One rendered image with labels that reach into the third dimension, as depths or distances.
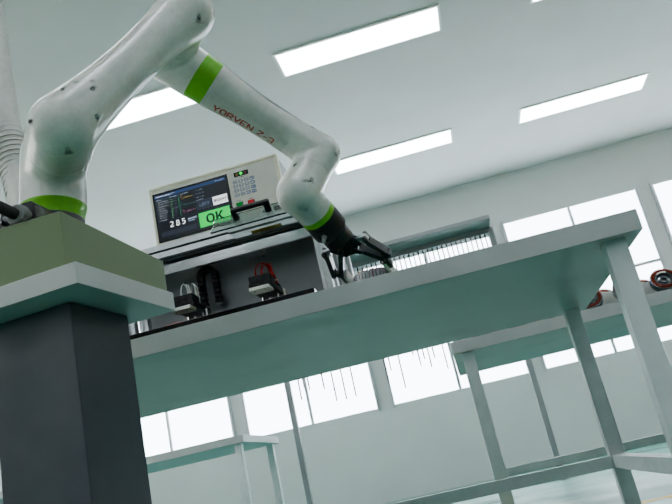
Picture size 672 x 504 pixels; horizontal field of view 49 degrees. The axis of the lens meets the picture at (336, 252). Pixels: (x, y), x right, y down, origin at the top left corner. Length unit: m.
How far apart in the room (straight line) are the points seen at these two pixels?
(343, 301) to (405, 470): 6.70
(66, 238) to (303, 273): 1.11
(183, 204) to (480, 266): 1.05
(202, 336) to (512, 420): 6.73
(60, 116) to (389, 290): 0.83
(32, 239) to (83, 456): 0.39
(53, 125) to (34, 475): 0.62
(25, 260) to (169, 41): 0.54
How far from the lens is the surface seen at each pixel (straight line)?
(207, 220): 2.36
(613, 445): 2.67
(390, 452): 8.44
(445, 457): 8.39
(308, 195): 1.74
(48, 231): 1.40
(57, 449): 1.39
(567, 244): 1.79
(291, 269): 2.37
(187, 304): 2.23
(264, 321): 1.81
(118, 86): 1.52
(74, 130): 1.45
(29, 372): 1.44
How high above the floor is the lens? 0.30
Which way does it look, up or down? 17 degrees up
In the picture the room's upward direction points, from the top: 13 degrees counter-clockwise
